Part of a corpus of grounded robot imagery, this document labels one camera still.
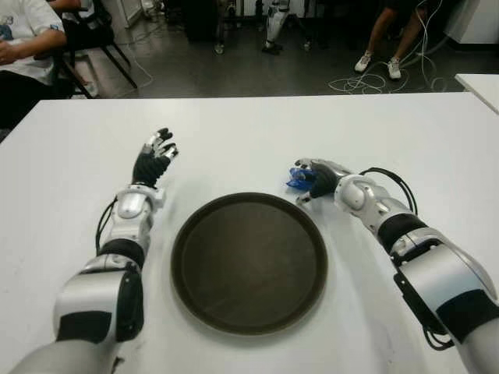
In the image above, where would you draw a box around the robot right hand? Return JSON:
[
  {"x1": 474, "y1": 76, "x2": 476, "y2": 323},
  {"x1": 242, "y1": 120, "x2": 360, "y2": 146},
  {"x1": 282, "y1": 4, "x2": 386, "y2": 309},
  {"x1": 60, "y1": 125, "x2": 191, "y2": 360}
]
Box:
[{"x1": 294, "y1": 157, "x2": 352, "y2": 206}]

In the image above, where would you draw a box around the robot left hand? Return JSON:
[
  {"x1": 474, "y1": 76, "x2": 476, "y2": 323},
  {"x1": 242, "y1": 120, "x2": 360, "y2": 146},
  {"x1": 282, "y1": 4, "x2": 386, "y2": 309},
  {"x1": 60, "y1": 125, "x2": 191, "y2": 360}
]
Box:
[{"x1": 131, "y1": 126, "x2": 180, "y2": 191}]

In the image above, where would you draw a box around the blue Oreo cookie pack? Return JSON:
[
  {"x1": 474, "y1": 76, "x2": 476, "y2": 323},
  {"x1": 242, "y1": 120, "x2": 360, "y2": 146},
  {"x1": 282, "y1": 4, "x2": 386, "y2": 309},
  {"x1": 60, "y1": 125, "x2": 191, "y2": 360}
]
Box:
[{"x1": 284, "y1": 166, "x2": 315, "y2": 190}]

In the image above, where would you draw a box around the round brown tray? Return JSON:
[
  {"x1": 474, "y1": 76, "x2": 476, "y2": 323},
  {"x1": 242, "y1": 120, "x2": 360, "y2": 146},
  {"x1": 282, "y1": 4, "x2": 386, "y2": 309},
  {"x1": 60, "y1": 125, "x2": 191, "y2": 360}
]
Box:
[{"x1": 170, "y1": 192, "x2": 328, "y2": 336}]

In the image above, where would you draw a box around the black chair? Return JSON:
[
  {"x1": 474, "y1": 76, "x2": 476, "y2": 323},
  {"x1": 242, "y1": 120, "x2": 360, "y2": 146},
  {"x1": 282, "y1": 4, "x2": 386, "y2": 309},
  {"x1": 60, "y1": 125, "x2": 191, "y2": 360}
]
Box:
[{"x1": 54, "y1": 0, "x2": 138, "y2": 98}]

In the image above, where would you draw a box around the white cabinet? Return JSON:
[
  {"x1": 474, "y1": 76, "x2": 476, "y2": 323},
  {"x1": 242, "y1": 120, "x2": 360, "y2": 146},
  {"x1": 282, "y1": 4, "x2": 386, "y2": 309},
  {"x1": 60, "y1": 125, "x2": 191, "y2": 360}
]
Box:
[{"x1": 103, "y1": 0, "x2": 143, "y2": 29}]

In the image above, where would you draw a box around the person in dark shorts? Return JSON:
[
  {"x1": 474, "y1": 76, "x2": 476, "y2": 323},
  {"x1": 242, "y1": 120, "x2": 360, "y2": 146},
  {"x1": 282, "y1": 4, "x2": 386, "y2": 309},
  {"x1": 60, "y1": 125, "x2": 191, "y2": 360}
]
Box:
[{"x1": 353, "y1": 0, "x2": 430, "y2": 81}]

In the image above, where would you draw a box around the white humanoid robot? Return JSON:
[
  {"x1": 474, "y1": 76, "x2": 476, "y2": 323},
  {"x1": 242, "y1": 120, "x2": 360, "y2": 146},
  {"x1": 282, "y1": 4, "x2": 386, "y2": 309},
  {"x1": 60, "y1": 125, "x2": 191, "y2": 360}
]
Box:
[{"x1": 261, "y1": 0, "x2": 292, "y2": 55}]

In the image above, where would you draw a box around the seated person in white shirt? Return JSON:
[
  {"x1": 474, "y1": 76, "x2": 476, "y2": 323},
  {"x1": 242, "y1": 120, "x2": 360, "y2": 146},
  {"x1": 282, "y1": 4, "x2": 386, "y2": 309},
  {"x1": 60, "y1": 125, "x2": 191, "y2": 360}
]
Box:
[{"x1": 0, "y1": 0, "x2": 73, "y2": 129}]

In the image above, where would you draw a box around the white side table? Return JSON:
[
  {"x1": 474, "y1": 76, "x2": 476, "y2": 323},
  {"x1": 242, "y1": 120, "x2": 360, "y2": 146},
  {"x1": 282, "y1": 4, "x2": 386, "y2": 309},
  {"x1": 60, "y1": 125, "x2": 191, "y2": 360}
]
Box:
[{"x1": 454, "y1": 72, "x2": 499, "y2": 116}]

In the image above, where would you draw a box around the white counter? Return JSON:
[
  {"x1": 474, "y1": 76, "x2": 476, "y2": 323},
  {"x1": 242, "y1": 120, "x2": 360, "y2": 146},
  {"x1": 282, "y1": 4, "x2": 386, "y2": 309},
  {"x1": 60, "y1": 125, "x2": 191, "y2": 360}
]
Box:
[{"x1": 444, "y1": 0, "x2": 499, "y2": 44}]

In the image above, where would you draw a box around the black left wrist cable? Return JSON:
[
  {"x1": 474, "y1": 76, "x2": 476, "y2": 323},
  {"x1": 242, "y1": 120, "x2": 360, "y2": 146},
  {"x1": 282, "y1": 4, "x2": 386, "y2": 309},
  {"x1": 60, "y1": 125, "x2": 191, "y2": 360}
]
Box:
[{"x1": 95, "y1": 196, "x2": 120, "y2": 254}]

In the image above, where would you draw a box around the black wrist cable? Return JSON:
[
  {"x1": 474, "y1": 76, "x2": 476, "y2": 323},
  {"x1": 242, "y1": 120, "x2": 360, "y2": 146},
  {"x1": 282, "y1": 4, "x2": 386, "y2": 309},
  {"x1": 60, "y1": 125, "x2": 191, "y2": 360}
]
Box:
[
  {"x1": 95, "y1": 196, "x2": 120, "y2": 254},
  {"x1": 358, "y1": 167, "x2": 418, "y2": 215}
]

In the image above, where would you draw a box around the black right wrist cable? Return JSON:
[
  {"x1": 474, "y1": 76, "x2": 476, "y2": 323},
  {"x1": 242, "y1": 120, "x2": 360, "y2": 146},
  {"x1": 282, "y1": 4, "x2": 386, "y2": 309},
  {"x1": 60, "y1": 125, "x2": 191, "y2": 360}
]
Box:
[{"x1": 358, "y1": 167, "x2": 418, "y2": 215}]

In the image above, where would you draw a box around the white tangled floor cable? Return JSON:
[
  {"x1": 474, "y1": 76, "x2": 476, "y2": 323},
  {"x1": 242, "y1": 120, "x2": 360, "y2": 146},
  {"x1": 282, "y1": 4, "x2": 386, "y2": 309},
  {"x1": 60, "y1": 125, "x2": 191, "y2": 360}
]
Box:
[{"x1": 327, "y1": 0, "x2": 461, "y2": 94}]

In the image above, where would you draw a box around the black wheeled gantry frame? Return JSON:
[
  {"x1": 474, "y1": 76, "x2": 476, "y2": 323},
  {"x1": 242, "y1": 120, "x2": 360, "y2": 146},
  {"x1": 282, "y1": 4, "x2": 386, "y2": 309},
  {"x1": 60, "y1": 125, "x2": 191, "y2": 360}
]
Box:
[{"x1": 213, "y1": 0, "x2": 315, "y2": 55}]

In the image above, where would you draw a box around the black right elbow cable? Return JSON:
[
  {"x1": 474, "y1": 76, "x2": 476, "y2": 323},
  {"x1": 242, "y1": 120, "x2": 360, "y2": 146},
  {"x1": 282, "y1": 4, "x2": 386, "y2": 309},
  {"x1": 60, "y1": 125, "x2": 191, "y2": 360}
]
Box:
[{"x1": 423, "y1": 317, "x2": 455, "y2": 350}]

